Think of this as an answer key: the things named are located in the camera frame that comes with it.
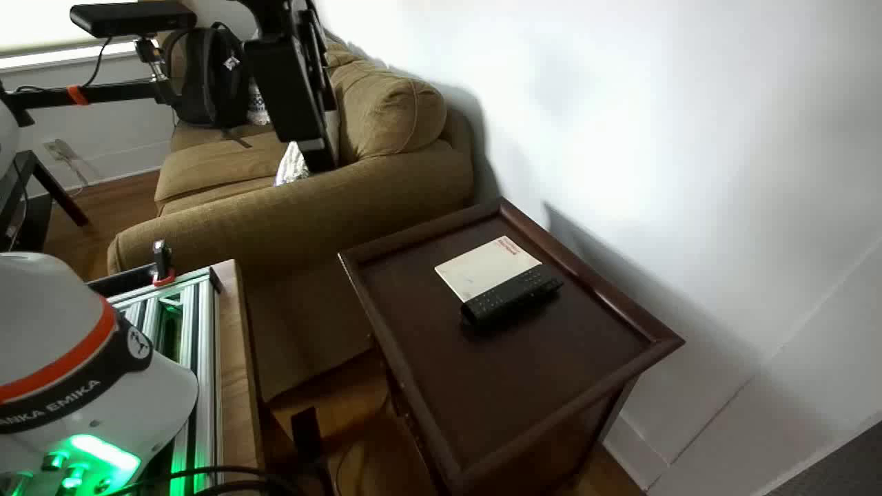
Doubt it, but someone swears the olive brown sofa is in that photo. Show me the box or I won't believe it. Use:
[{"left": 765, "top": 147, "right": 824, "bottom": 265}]
[{"left": 105, "top": 36, "right": 481, "bottom": 397}]

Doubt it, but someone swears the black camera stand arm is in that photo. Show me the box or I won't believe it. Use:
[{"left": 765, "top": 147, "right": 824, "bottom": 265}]
[{"left": 0, "top": 76, "right": 180, "bottom": 130}]

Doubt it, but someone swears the wooden platform board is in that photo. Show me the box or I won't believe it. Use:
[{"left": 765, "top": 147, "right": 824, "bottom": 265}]
[{"left": 209, "top": 257, "right": 267, "bottom": 476}]

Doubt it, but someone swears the white cloth item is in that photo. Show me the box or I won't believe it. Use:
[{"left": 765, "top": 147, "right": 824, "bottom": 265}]
[{"left": 273, "top": 138, "right": 314, "bottom": 188}]

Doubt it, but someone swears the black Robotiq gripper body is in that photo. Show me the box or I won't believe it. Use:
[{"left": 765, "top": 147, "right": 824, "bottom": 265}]
[{"left": 244, "top": 25, "right": 336, "bottom": 154}]

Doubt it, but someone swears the black numbered remote controller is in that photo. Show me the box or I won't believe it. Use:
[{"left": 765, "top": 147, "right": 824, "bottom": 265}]
[{"left": 459, "top": 284, "right": 566, "bottom": 331}]

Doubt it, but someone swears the white square card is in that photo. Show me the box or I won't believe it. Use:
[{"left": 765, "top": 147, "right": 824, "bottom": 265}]
[{"left": 433, "top": 233, "right": 546, "bottom": 304}]

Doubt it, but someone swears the black backpack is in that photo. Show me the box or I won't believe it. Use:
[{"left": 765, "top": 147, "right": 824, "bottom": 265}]
[{"left": 165, "top": 20, "right": 256, "bottom": 131}]

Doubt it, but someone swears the black stereo camera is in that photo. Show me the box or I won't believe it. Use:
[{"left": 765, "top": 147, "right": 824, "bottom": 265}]
[{"left": 66, "top": 0, "right": 203, "bottom": 41}]

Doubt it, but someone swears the black folding stand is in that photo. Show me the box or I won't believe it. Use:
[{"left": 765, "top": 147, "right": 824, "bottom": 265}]
[{"left": 0, "top": 149, "right": 95, "bottom": 253}]

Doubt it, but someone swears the aluminium rail robot base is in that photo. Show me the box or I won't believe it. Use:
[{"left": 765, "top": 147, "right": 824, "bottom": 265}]
[{"left": 90, "top": 262, "right": 226, "bottom": 496}]

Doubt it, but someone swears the black floor cable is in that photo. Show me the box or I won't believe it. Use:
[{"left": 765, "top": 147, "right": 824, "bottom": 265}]
[{"left": 105, "top": 464, "right": 299, "bottom": 496}]

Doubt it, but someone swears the black knob with red ring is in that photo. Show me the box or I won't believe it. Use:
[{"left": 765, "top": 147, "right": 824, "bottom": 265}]
[{"left": 150, "top": 236, "right": 180, "bottom": 290}]

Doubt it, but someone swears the dark wooden side table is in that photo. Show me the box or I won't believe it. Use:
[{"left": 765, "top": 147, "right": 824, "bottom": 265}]
[{"left": 335, "top": 199, "right": 686, "bottom": 496}]

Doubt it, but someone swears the grey Xfinity remote controller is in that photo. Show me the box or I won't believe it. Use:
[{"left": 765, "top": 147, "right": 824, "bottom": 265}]
[{"left": 464, "top": 271, "right": 562, "bottom": 319}]

